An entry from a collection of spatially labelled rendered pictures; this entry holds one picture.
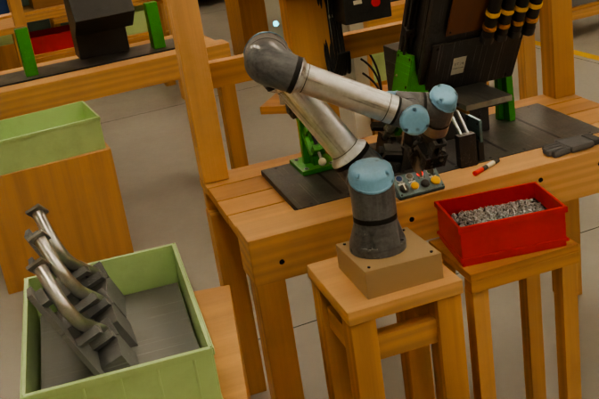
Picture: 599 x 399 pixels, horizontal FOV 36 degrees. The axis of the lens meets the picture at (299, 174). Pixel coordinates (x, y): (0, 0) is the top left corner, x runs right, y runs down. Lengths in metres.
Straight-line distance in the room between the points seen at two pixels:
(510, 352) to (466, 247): 1.19
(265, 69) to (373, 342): 0.74
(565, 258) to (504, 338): 1.15
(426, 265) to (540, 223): 0.39
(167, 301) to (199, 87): 0.88
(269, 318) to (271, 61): 0.87
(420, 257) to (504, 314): 1.60
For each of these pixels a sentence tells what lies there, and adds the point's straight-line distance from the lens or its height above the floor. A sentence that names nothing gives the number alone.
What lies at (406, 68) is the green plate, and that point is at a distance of 2.96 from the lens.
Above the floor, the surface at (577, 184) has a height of 0.80.
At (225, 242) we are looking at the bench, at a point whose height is 0.65.
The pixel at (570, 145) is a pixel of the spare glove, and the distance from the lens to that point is 3.06.
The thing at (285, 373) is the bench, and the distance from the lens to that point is 2.88.
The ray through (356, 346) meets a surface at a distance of 2.36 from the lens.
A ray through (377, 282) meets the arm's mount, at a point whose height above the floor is 0.89.
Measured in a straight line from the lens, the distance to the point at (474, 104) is 2.86.
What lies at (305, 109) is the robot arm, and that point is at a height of 1.30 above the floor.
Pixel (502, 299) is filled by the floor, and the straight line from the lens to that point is 4.05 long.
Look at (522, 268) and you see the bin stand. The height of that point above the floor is 0.77.
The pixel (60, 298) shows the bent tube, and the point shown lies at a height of 1.12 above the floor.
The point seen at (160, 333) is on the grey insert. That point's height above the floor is 0.85.
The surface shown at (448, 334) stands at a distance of 2.47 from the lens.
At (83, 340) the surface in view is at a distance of 2.11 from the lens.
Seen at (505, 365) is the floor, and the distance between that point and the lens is 3.62.
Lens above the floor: 1.97
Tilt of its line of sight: 20 degrees down
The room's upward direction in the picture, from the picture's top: 8 degrees counter-clockwise
